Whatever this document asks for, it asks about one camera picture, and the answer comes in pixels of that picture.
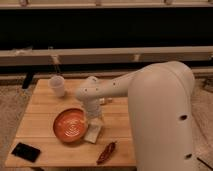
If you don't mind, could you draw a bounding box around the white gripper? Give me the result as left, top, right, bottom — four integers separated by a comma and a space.
83, 100, 104, 127

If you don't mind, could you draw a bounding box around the white rectangular sponge block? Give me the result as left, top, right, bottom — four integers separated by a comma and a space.
84, 124, 102, 144

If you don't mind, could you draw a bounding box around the orange ceramic bowl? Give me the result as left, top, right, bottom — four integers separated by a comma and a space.
53, 108, 88, 143

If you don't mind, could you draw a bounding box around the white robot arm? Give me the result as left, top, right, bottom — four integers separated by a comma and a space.
75, 61, 198, 171

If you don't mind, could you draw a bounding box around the white patterned bottle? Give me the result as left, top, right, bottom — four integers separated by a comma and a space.
99, 98, 113, 105

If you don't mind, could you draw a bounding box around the red chili pepper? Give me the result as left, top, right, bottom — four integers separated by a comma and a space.
96, 141, 116, 165

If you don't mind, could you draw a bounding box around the white plastic cup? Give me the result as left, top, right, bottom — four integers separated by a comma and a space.
48, 75, 65, 98

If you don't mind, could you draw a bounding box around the black smartphone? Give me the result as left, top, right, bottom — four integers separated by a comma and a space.
12, 142, 41, 162

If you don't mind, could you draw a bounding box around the black cable on floor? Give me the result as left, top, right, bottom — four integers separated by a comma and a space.
196, 156, 213, 171

